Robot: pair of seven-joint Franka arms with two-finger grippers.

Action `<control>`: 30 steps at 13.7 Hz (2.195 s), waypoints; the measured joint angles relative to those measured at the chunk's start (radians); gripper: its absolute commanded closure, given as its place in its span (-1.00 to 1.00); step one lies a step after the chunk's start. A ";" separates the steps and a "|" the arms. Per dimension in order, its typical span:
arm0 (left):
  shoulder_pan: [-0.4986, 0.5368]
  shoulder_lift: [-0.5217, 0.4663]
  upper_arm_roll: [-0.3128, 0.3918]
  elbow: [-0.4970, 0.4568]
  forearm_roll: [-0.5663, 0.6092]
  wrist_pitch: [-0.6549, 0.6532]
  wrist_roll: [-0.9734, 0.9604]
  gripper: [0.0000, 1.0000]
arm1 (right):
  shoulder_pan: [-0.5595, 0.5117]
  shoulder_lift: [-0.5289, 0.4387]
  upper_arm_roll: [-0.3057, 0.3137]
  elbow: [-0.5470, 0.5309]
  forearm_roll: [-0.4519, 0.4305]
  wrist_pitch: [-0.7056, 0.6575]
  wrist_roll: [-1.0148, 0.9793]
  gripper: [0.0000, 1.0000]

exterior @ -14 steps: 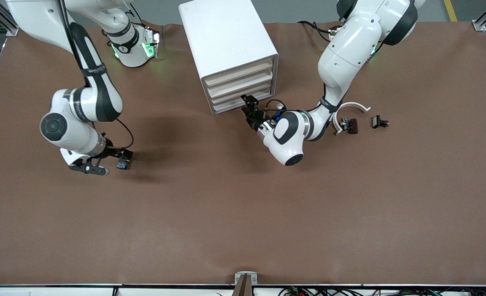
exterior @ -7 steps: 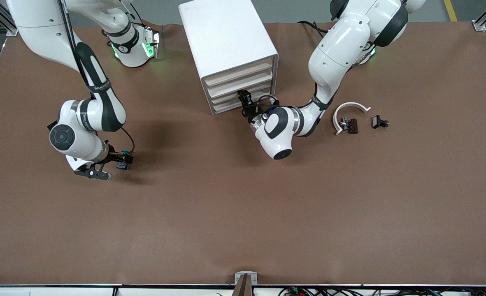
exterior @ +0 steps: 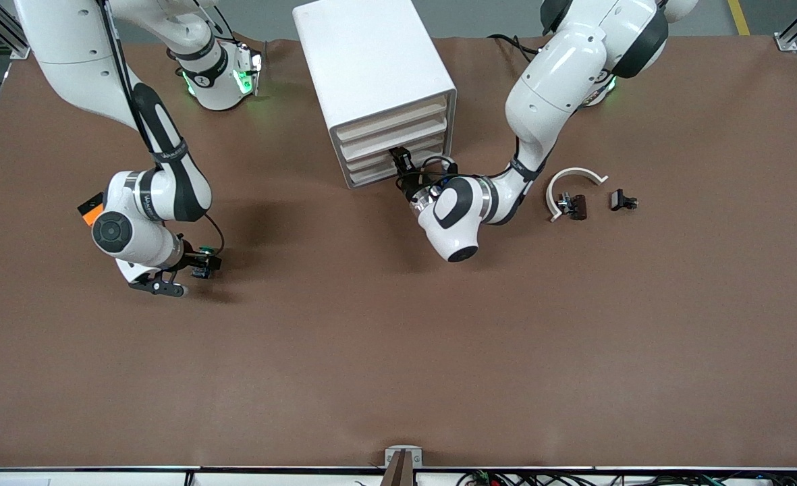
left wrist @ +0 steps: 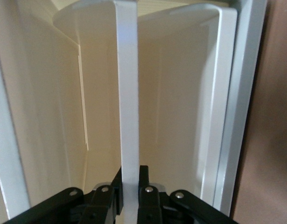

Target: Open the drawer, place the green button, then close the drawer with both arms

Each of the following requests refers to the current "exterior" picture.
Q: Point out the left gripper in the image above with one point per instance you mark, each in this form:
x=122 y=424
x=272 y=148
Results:
x=409 y=181

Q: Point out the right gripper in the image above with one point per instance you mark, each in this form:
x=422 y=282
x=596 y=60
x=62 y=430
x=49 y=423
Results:
x=194 y=262

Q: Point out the green push button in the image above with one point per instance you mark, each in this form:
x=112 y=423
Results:
x=206 y=251

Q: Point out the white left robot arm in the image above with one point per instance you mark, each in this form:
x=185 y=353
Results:
x=560 y=74

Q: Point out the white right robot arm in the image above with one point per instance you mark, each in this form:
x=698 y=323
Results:
x=81 y=40

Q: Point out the orange and black button box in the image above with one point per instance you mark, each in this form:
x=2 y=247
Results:
x=91 y=212

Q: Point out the brown table mat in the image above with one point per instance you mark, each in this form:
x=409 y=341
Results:
x=398 y=337

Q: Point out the dark brown binder clip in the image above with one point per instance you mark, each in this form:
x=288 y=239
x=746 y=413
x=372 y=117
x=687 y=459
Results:
x=579 y=206

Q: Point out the small black clip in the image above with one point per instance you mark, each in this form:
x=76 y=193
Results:
x=618 y=200

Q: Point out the yellow floor tape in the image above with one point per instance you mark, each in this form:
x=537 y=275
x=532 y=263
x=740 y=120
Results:
x=739 y=17

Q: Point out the metal table edge bracket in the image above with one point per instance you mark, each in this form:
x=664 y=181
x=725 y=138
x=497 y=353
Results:
x=403 y=453

